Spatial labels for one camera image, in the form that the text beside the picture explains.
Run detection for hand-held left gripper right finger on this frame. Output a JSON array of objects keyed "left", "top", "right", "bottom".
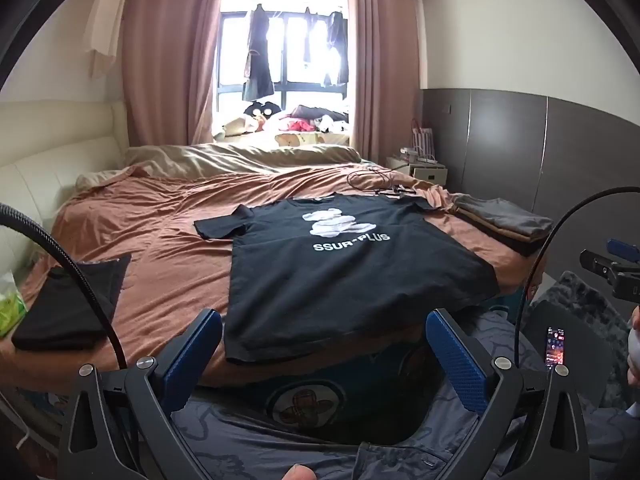
[{"left": 425, "top": 307, "right": 593, "bottom": 480}]

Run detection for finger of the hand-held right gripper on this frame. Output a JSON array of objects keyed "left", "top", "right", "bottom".
[
  {"left": 580, "top": 249, "right": 623, "bottom": 276},
  {"left": 606, "top": 238, "right": 640, "bottom": 262}
]

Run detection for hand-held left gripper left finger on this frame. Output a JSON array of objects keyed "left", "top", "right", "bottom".
[{"left": 59, "top": 307, "right": 223, "bottom": 480}]

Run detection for black printed t-shirt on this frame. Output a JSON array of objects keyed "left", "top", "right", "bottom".
[{"left": 193, "top": 192, "right": 501, "bottom": 365}]

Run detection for folded grey clothes stack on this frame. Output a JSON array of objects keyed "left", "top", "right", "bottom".
[{"left": 450, "top": 194, "right": 555, "bottom": 258}]

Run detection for folded black clothes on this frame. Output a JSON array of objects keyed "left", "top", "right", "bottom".
[{"left": 11, "top": 253, "right": 132, "bottom": 352}]

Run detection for pile of toys and clothes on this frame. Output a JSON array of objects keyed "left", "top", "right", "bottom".
[{"left": 215, "top": 102, "right": 351, "bottom": 148}]

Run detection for person's right hand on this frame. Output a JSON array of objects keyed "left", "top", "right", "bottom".
[{"left": 626, "top": 304, "right": 640, "bottom": 388}]

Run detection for dark fuzzy chair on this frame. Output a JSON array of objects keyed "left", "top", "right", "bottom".
[{"left": 527, "top": 270, "right": 636, "bottom": 408}]

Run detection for smartphone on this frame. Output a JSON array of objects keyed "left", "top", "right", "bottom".
[{"left": 544, "top": 325, "right": 568, "bottom": 367}]

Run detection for brown bed blanket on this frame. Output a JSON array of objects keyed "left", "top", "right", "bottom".
[{"left": 10, "top": 160, "right": 546, "bottom": 396}]

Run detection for white nightstand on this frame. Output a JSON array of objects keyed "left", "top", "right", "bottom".
[{"left": 386, "top": 152, "right": 447, "bottom": 186}]

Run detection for green tissue packet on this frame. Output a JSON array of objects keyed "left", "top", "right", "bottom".
[{"left": 0, "top": 270, "right": 28, "bottom": 338}]

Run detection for beige duvet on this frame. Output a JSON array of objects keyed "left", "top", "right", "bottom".
[{"left": 75, "top": 142, "right": 362, "bottom": 192}]

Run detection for striped shopping bag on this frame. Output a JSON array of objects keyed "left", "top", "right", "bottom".
[{"left": 411, "top": 119, "right": 436, "bottom": 161}]

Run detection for cream padded headboard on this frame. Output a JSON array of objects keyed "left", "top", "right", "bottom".
[{"left": 0, "top": 100, "right": 132, "bottom": 281}]

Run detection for black white plush toy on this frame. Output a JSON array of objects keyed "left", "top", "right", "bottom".
[{"left": 243, "top": 101, "right": 281, "bottom": 133}]

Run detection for pink curtain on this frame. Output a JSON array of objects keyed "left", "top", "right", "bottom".
[
  {"left": 346, "top": 0, "right": 423, "bottom": 163},
  {"left": 122, "top": 0, "right": 231, "bottom": 153}
]

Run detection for hanging dark garment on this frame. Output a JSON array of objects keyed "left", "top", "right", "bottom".
[
  {"left": 300, "top": 6, "right": 313, "bottom": 68},
  {"left": 327, "top": 10, "right": 349, "bottom": 86},
  {"left": 242, "top": 4, "right": 276, "bottom": 102}
]

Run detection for window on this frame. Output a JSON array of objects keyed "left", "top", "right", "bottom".
[{"left": 212, "top": 0, "right": 356, "bottom": 136}]

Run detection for hanging cream garment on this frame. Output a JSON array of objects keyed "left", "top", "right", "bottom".
[{"left": 82, "top": 0, "right": 126, "bottom": 78}]

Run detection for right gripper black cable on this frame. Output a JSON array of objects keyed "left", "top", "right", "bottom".
[{"left": 517, "top": 187, "right": 640, "bottom": 341}]

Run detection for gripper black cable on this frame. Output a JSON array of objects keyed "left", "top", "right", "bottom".
[
  {"left": 0, "top": 203, "right": 128, "bottom": 371},
  {"left": 517, "top": 187, "right": 640, "bottom": 341}
]

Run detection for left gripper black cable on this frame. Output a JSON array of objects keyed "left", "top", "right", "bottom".
[{"left": 0, "top": 203, "right": 128, "bottom": 371}]

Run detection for thin black cable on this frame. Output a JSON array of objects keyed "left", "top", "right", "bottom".
[{"left": 346, "top": 165, "right": 416, "bottom": 201}]

